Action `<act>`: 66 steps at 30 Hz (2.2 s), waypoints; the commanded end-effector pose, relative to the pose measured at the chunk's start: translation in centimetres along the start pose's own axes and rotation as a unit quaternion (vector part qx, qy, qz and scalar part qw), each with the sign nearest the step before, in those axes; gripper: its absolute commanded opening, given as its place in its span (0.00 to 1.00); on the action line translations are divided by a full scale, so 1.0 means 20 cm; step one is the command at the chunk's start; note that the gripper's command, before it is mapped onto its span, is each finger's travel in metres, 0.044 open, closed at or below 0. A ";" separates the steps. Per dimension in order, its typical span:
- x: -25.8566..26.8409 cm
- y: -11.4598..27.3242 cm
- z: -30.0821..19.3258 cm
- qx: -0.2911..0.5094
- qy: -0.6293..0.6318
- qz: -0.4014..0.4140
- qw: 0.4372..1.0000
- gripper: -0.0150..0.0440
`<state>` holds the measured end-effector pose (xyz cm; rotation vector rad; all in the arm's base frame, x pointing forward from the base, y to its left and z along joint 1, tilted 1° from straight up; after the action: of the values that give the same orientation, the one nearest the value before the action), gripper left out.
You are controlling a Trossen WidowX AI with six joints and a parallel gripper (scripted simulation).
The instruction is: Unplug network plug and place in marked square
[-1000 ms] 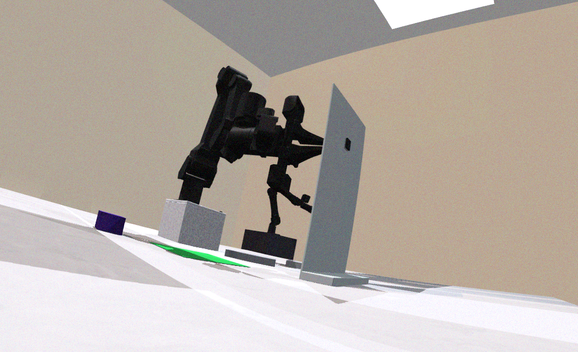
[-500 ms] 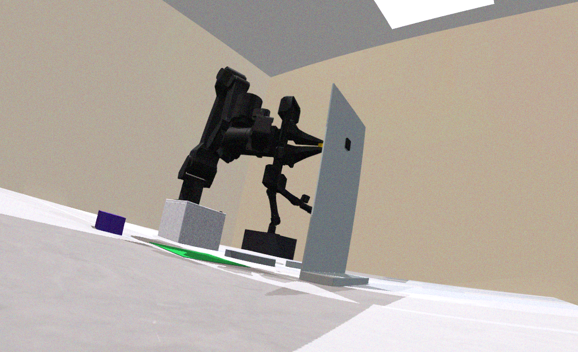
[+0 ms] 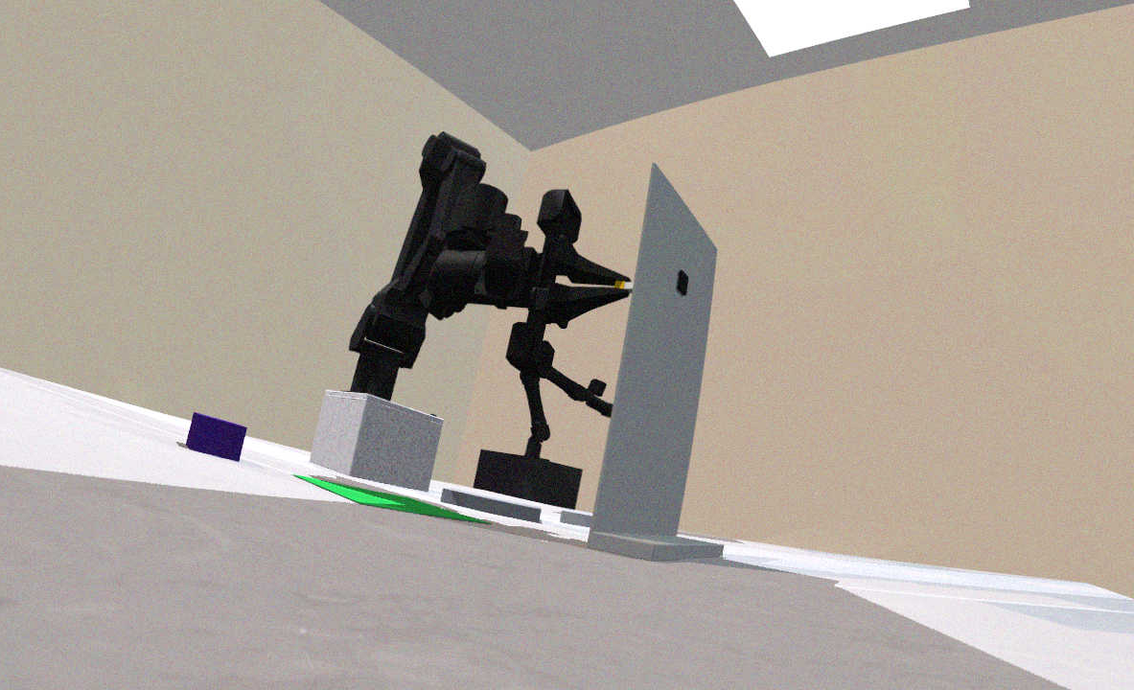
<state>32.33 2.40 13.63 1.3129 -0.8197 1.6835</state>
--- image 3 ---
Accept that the green square marking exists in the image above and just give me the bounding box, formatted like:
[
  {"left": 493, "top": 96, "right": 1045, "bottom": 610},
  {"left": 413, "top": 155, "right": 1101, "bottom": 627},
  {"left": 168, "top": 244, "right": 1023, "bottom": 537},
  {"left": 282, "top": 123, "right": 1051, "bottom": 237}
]
[{"left": 294, "top": 474, "right": 492, "bottom": 524}]

